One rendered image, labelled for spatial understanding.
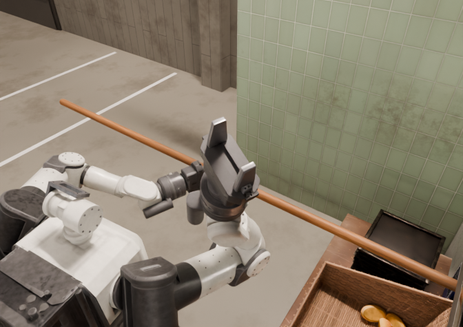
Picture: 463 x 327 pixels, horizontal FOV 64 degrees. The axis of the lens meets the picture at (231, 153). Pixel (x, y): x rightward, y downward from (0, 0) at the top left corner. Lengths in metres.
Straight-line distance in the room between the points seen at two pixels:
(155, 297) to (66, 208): 0.25
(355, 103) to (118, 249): 1.75
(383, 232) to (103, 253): 1.27
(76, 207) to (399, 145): 1.91
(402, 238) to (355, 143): 0.83
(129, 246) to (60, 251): 0.14
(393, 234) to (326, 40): 1.10
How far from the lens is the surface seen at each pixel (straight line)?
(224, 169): 0.56
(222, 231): 0.70
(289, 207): 1.18
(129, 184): 1.22
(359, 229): 2.05
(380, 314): 1.72
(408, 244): 1.79
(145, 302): 0.78
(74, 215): 0.81
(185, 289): 0.81
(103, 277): 0.84
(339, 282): 1.74
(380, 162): 2.45
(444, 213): 2.56
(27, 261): 0.91
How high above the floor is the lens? 2.05
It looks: 38 degrees down
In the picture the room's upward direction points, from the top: straight up
